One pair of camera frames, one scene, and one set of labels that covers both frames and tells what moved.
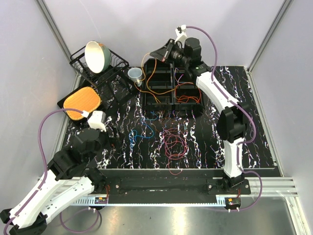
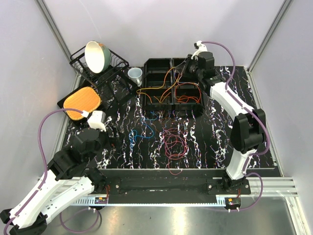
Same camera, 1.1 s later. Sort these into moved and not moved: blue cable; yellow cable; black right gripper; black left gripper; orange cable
Moved: black right gripper; yellow cable
Not moved: blue cable; orange cable; black left gripper
